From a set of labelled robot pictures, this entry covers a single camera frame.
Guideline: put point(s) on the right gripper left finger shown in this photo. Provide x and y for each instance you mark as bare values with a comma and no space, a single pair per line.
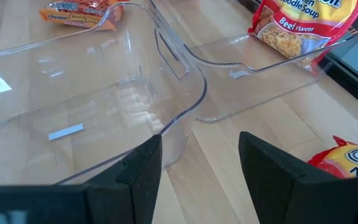
135,193

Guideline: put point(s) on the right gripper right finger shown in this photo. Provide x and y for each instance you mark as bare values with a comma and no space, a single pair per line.
269,186

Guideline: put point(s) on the orange saucy noodles packet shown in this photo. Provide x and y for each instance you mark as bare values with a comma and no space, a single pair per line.
79,17

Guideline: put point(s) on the clear plastic bin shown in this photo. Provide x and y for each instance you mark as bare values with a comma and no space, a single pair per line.
73,93
244,93

